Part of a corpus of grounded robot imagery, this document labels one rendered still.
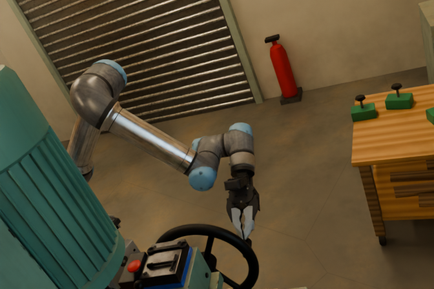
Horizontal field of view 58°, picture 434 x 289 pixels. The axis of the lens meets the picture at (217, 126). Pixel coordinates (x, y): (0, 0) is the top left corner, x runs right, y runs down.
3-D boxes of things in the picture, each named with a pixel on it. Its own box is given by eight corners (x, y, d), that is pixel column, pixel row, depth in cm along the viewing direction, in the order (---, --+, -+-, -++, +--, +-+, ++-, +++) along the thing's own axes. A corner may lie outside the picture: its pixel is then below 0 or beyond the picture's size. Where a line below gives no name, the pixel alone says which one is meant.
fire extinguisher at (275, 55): (303, 91, 357) (284, 29, 331) (300, 101, 342) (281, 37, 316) (283, 95, 365) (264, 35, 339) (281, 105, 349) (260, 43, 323)
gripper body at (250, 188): (261, 213, 114) (258, 175, 121) (254, 202, 107) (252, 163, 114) (236, 215, 116) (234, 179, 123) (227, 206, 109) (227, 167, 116)
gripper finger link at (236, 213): (248, 244, 109) (247, 212, 114) (243, 238, 104) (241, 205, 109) (237, 245, 110) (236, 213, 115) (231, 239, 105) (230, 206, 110)
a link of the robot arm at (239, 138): (230, 135, 130) (255, 131, 128) (231, 164, 124) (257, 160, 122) (223, 123, 124) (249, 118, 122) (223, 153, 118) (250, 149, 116)
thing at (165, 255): (192, 249, 89) (183, 232, 86) (182, 291, 80) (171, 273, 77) (143, 257, 93) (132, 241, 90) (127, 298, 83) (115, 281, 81)
